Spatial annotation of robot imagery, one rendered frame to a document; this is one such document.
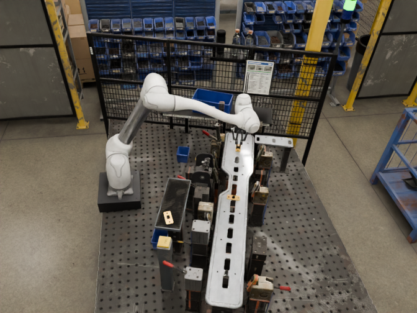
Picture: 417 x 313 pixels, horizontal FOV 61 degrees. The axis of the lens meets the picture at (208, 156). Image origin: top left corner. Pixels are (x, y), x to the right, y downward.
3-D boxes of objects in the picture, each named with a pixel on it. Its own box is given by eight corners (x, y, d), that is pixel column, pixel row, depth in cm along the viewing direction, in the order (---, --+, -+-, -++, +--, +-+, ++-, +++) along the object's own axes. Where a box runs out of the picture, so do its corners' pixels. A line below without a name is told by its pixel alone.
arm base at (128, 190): (107, 200, 248) (105, 195, 244) (108, 177, 263) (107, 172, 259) (133, 199, 251) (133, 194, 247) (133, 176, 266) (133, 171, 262)
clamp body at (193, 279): (201, 315, 201) (203, 283, 176) (182, 312, 201) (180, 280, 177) (203, 299, 208) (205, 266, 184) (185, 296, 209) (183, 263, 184)
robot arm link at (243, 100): (231, 111, 243) (237, 122, 233) (233, 91, 232) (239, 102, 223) (247, 109, 245) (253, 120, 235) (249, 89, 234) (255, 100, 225)
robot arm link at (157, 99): (175, 99, 212) (172, 86, 221) (145, 97, 206) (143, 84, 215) (172, 117, 221) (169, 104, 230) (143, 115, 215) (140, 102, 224)
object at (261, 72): (269, 95, 290) (275, 61, 269) (241, 93, 292) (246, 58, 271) (269, 94, 292) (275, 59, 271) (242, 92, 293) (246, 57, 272)
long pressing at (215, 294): (247, 310, 174) (247, 309, 173) (201, 304, 176) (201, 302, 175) (254, 135, 276) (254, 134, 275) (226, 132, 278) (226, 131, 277)
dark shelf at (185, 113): (271, 127, 283) (272, 123, 281) (160, 115, 290) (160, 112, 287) (271, 111, 300) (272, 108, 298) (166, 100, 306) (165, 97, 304)
